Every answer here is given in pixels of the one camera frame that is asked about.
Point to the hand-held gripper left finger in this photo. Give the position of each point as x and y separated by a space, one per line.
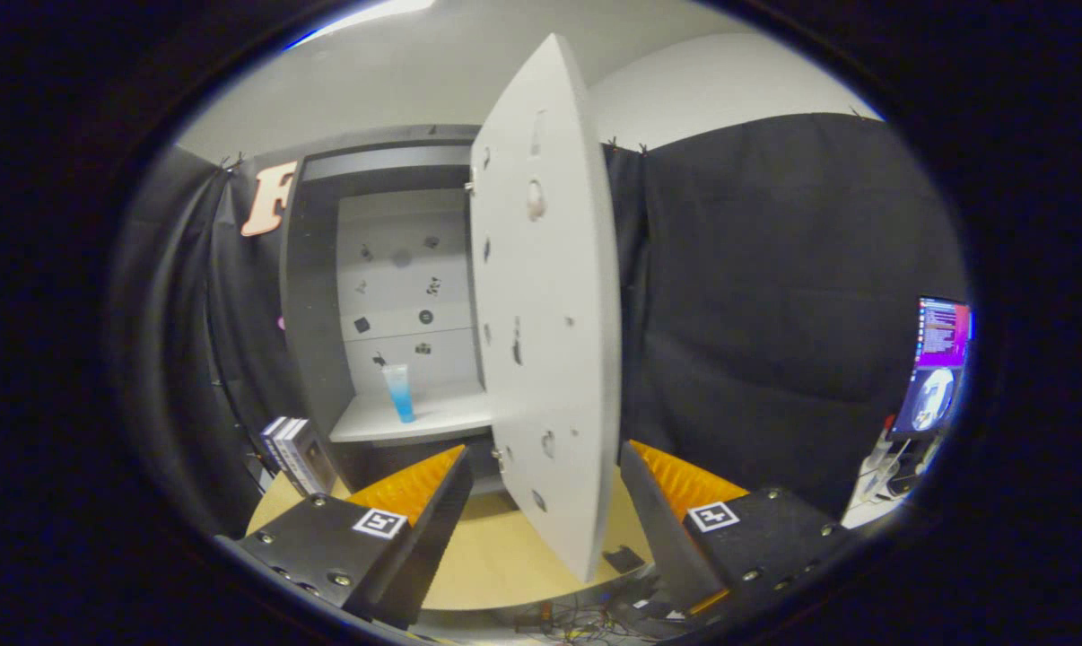
433 529

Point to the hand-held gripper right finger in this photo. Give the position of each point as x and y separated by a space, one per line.
662 529

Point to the clear cup with blue liquid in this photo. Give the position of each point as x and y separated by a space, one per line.
402 399

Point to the white cabinet door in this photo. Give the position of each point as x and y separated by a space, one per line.
550 359

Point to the black flat pad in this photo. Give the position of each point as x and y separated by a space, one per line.
623 559

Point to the metal door hinge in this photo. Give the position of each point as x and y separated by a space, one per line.
471 184
501 459

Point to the grey cabinet shelf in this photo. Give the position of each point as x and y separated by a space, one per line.
442 417

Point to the grey cover book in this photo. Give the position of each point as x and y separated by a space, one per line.
312 462

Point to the white spine book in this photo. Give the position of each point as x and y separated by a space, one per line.
285 449

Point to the white side desk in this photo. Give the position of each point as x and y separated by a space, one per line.
868 507

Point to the grey cabinet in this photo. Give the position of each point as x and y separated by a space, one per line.
312 314

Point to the black backdrop cloth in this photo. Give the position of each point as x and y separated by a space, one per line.
774 296

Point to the computer monitor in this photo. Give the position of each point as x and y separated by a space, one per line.
936 359

